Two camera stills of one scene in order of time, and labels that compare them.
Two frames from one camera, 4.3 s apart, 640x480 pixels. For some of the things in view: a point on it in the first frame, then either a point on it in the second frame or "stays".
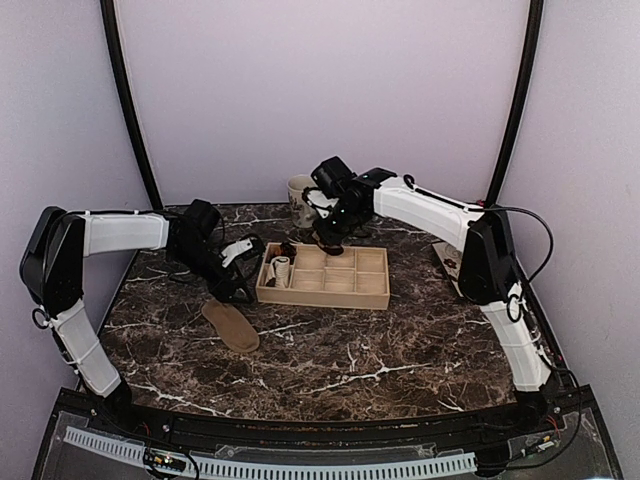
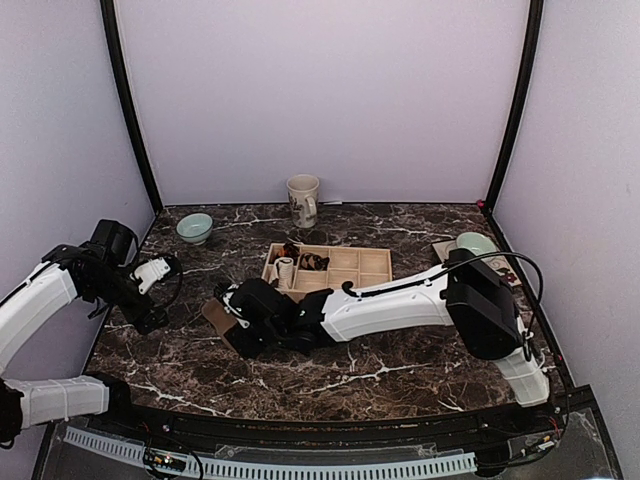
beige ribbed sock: x=233 y=327 stays
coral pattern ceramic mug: x=302 y=214 stays
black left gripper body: x=192 y=261 -> x=111 y=291
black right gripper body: x=343 y=226 -> x=253 y=347
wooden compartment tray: x=357 y=278 stays
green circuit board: x=167 y=462 stays
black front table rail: x=396 y=434 stays
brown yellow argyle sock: x=332 y=249 -> x=313 y=262
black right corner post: x=519 y=102 stays
